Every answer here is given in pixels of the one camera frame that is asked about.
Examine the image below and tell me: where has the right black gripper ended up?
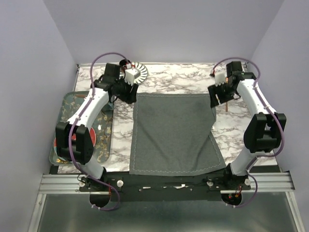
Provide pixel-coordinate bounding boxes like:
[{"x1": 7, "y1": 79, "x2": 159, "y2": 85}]
[{"x1": 208, "y1": 81, "x2": 236, "y2": 108}]

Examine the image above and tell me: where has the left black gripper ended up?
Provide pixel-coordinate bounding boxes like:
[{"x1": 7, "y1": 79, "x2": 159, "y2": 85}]
[{"x1": 114, "y1": 75, "x2": 139, "y2": 104}]

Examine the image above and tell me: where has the grey cloth napkin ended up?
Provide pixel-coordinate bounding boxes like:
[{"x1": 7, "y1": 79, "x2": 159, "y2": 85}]
[{"x1": 129, "y1": 93, "x2": 226, "y2": 176}]

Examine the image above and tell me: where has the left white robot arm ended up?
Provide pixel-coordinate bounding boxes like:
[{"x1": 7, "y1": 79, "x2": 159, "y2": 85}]
[{"x1": 56, "y1": 63, "x2": 140, "y2": 191}]

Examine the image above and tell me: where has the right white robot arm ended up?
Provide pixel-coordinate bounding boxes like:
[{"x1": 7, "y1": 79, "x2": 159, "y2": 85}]
[{"x1": 208, "y1": 58, "x2": 287, "y2": 189}]

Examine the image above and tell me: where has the red and black cup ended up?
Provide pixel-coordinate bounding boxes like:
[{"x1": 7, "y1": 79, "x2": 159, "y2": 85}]
[{"x1": 119, "y1": 59, "x2": 130, "y2": 70}]

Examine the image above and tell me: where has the white striped saucer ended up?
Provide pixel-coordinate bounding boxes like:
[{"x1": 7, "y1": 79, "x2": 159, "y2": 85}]
[{"x1": 131, "y1": 61, "x2": 149, "y2": 85}]

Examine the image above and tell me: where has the red and blue plate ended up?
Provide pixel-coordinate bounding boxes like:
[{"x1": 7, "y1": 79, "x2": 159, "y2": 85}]
[{"x1": 52, "y1": 128, "x2": 96, "y2": 164}]

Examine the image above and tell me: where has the green floral tray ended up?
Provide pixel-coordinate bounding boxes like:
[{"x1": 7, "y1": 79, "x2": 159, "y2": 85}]
[{"x1": 57, "y1": 91, "x2": 113, "y2": 163}]

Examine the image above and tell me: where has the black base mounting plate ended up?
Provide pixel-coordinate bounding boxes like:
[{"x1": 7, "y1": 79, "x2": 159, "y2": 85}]
[{"x1": 79, "y1": 167, "x2": 251, "y2": 202}]

